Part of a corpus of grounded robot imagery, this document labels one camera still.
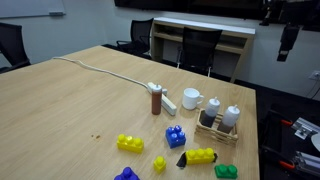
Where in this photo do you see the small yellow single-stud block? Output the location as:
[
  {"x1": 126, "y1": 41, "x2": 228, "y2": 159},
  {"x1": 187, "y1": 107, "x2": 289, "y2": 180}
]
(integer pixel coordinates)
[{"x1": 153, "y1": 156, "x2": 166, "y2": 173}]

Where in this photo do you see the wall power socket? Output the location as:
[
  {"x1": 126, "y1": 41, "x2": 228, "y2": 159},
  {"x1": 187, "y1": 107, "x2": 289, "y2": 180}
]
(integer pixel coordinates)
[{"x1": 309, "y1": 70, "x2": 320, "y2": 80}]

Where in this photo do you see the brown sauce bottle right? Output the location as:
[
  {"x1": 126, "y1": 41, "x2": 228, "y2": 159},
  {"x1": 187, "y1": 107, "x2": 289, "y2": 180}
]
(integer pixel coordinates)
[{"x1": 217, "y1": 105, "x2": 240, "y2": 134}]

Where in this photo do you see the yellow long block near centre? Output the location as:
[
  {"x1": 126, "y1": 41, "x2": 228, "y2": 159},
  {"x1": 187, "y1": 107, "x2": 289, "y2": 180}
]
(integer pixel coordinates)
[{"x1": 117, "y1": 134, "x2": 144, "y2": 153}]

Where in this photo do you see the white power strip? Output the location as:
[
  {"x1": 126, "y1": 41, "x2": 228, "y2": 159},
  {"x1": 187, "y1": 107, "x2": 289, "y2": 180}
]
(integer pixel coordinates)
[{"x1": 147, "y1": 82, "x2": 177, "y2": 116}]

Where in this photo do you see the whiteboard eraser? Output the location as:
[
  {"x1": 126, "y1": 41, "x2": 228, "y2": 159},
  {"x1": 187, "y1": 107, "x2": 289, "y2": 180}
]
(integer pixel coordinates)
[{"x1": 49, "y1": 11, "x2": 64, "y2": 16}]

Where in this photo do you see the wooden slat crate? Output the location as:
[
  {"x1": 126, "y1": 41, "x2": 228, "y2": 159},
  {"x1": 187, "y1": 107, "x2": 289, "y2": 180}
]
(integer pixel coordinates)
[{"x1": 195, "y1": 109, "x2": 238, "y2": 146}]

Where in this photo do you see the dark sauce bottle left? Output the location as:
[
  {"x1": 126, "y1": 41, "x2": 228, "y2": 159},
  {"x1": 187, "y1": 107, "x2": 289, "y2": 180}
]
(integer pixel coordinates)
[{"x1": 201, "y1": 97, "x2": 220, "y2": 128}]

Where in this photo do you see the black office chair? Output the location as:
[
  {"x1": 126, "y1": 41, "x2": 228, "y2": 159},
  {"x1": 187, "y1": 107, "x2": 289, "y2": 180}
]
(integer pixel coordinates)
[
  {"x1": 0, "y1": 23, "x2": 30, "y2": 73},
  {"x1": 117, "y1": 19, "x2": 153, "y2": 55},
  {"x1": 176, "y1": 27, "x2": 222, "y2": 76}
]

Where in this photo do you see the blue square toy block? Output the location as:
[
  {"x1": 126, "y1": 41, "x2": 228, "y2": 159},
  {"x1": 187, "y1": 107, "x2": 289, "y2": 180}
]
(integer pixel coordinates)
[{"x1": 165, "y1": 125, "x2": 186, "y2": 148}]

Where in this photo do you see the black office chair back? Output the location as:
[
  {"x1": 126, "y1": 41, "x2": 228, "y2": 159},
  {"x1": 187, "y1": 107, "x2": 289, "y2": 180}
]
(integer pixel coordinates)
[{"x1": 117, "y1": 19, "x2": 153, "y2": 55}]

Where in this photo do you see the blue block at table edge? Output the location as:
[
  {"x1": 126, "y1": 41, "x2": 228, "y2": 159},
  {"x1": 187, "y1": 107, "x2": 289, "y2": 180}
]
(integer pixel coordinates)
[{"x1": 114, "y1": 167, "x2": 140, "y2": 180}]

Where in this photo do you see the green two-stud block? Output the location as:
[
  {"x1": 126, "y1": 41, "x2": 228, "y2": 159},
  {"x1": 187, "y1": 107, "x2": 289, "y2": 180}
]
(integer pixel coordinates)
[{"x1": 214, "y1": 164, "x2": 238, "y2": 179}]

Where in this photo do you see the white power cable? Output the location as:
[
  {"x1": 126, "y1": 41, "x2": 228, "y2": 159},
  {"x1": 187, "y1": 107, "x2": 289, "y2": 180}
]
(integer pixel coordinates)
[{"x1": 52, "y1": 56, "x2": 150, "y2": 90}]

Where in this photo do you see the black wall screen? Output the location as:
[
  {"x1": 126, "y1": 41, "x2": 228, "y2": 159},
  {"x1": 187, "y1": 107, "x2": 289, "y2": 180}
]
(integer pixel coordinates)
[{"x1": 114, "y1": 0, "x2": 320, "y2": 32}]

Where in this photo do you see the black cart with clamps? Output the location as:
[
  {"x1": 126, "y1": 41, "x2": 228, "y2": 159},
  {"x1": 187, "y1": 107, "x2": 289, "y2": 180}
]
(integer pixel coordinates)
[{"x1": 259, "y1": 103, "x2": 320, "y2": 180}]

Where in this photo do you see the yellow long block on black cloth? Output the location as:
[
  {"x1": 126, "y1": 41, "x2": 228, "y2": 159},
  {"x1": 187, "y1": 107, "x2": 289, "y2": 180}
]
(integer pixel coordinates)
[{"x1": 185, "y1": 148, "x2": 215, "y2": 165}]

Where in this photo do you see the whiteboard on wall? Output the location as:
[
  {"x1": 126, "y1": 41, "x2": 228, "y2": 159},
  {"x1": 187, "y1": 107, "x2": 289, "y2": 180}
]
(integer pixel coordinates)
[{"x1": 0, "y1": 0, "x2": 66, "y2": 18}]

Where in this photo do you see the black office chair left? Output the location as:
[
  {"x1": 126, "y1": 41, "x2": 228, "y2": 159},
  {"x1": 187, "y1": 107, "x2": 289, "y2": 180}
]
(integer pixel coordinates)
[{"x1": 0, "y1": 23, "x2": 30, "y2": 73}]

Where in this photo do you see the black office chair middle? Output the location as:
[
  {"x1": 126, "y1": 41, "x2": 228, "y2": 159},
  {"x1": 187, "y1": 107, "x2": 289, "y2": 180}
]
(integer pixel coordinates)
[{"x1": 176, "y1": 27, "x2": 222, "y2": 76}]

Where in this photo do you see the black cloth scrap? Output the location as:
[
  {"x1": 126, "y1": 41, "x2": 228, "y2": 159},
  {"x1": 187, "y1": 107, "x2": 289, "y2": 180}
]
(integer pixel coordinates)
[{"x1": 176, "y1": 153, "x2": 218, "y2": 169}]

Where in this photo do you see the white ceramic mug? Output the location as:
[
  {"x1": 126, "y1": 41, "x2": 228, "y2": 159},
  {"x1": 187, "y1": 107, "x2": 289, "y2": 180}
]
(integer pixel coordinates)
[{"x1": 182, "y1": 88, "x2": 204, "y2": 110}]

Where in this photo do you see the wooden sideboard white top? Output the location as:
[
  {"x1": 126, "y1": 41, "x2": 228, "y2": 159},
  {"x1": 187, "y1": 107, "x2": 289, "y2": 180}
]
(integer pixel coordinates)
[{"x1": 151, "y1": 17, "x2": 255, "y2": 83}]

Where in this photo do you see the brown sauce squeeze bottle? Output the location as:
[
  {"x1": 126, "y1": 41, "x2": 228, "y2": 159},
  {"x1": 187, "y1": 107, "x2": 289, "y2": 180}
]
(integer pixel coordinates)
[{"x1": 151, "y1": 85, "x2": 162, "y2": 115}]

